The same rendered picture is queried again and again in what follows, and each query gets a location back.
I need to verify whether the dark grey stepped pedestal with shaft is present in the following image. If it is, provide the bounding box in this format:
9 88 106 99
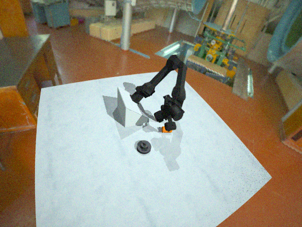
136 140 152 155

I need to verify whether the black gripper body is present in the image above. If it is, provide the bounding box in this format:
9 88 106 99
160 104 177 131

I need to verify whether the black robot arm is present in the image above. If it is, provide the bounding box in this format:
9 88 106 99
130 54 187 123

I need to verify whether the orange cylinder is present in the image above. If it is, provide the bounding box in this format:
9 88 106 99
161 126 172 133

